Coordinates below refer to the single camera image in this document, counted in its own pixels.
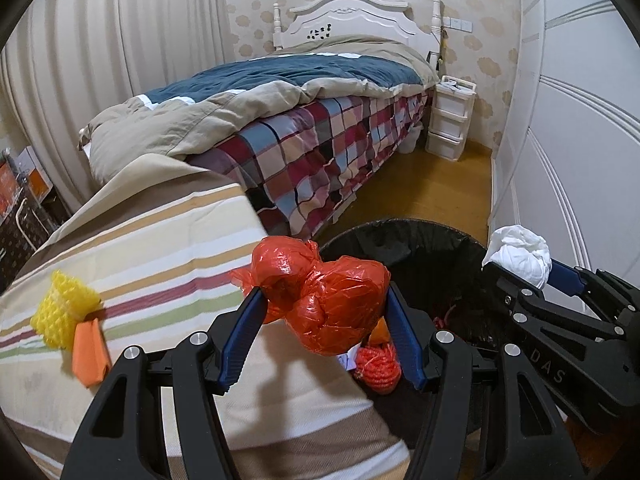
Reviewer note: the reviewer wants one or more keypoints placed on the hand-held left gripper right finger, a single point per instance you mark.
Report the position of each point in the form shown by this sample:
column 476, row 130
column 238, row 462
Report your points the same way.
column 405, row 340

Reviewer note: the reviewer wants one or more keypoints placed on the white cardboard box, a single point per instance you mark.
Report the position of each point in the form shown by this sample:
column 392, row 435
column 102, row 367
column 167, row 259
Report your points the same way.
column 10, row 185

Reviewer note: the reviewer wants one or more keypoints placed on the white bucket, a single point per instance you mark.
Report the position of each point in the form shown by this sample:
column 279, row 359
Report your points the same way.
column 411, row 139

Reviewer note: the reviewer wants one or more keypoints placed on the plaid bed sheet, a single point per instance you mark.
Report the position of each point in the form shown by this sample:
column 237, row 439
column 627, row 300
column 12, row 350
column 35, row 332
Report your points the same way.
column 310, row 160

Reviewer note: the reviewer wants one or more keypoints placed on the yellow foam fruit net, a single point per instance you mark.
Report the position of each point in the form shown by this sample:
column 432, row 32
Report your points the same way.
column 60, row 305

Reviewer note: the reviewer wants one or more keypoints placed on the red plastic bag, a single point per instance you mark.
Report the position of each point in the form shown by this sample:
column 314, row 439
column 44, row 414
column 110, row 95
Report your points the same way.
column 325, row 300

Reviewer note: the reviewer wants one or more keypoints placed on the cream curtain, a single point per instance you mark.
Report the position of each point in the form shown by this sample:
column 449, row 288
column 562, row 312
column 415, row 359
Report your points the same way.
column 100, row 50

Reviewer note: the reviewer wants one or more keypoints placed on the trash bin with black liner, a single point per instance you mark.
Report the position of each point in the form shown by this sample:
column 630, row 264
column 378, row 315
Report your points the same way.
column 425, row 250

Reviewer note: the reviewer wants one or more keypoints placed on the white plastic drawer unit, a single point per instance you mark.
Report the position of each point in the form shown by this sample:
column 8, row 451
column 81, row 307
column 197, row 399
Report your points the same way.
column 450, row 115

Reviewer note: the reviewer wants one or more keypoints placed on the brown patterned storage bin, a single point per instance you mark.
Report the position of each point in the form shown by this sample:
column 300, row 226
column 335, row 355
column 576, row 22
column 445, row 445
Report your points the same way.
column 30, row 245

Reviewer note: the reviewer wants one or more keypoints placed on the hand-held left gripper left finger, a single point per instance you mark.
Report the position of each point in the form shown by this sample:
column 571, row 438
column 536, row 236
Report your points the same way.
column 240, row 340

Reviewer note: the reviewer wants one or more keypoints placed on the orange mesh net bag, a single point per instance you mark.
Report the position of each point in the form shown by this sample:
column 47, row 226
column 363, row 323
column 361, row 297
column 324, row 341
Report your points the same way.
column 377, row 367

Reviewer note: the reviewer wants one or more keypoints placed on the white plastic bag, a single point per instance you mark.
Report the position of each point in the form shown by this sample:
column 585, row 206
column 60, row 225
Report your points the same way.
column 520, row 255

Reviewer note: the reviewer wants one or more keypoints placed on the white wall switch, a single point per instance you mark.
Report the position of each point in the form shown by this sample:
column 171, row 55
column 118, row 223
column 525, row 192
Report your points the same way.
column 457, row 23

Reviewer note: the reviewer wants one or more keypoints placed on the white wardrobe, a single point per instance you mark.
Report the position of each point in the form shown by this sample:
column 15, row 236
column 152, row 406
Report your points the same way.
column 575, row 135

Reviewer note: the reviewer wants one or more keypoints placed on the bed with quilt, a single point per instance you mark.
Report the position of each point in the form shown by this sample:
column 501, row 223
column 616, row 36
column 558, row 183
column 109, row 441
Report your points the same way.
column 275, row 80

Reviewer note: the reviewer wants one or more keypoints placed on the orange and white box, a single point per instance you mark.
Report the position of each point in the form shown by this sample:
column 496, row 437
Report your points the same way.
column 37, row 175

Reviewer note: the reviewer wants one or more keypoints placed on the flat orange paper piece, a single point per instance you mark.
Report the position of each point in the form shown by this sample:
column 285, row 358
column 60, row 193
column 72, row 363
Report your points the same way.
column 90, row 355

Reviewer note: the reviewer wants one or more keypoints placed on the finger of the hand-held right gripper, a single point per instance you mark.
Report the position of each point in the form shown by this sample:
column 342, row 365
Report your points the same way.
column 540, row 312
column 565, row 277

